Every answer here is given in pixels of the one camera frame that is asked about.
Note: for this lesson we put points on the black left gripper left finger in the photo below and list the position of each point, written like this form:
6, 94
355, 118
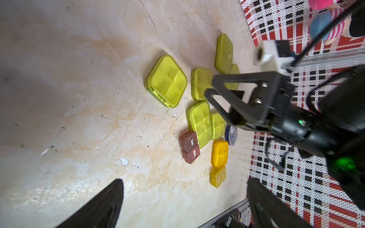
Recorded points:
102, 211

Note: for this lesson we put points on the round blue pillbox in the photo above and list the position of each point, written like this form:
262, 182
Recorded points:
231, 134

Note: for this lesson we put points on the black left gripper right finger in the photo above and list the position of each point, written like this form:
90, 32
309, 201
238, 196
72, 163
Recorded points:
268, 210

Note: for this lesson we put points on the green pillbox with cross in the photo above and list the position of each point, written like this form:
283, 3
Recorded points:
201, 79

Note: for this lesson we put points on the small brown pillbox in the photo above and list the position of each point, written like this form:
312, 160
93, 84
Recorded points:
190, 147

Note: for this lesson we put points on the pink dressed hanging doll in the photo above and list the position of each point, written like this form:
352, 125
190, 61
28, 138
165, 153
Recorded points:
323, 4

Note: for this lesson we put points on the white square pillbox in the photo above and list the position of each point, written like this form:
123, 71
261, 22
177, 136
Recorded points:
218, 126

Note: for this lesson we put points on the small yellow transparent pillbox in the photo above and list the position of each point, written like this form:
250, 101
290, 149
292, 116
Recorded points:
217, 176

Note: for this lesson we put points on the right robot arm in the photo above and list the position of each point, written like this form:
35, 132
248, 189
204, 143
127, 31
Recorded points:
344, 107

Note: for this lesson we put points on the green pillbox front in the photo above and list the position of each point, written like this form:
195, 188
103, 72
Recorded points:
166, 81

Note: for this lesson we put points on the metal base rail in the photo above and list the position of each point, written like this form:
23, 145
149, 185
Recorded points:
235, 217

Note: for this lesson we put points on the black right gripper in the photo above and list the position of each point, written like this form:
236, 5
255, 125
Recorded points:
261, 101

